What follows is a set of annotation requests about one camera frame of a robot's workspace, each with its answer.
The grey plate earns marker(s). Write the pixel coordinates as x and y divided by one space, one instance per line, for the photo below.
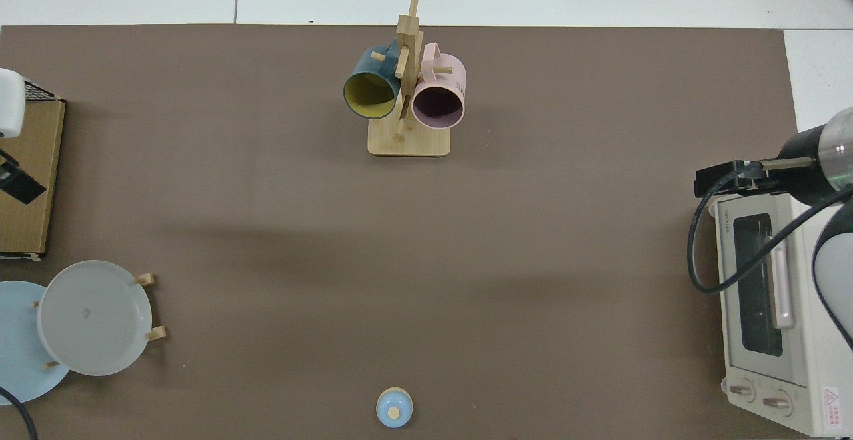
93 320

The wooden plate rack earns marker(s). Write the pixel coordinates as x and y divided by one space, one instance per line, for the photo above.
145 279

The brown table cloth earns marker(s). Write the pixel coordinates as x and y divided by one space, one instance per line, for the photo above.
266 226

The wooden cup stand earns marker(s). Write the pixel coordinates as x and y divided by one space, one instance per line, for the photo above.
408 143

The pale toaster oven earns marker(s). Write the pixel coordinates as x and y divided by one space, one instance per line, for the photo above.
800 373

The pink cup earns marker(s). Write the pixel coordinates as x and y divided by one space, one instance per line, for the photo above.
450 70

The dark teal cup yellow inside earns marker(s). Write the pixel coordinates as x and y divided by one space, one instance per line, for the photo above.
363 65

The small blue round thing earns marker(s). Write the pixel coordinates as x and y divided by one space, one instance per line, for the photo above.
386 403

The light blue plate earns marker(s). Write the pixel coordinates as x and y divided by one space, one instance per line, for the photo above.
16 360

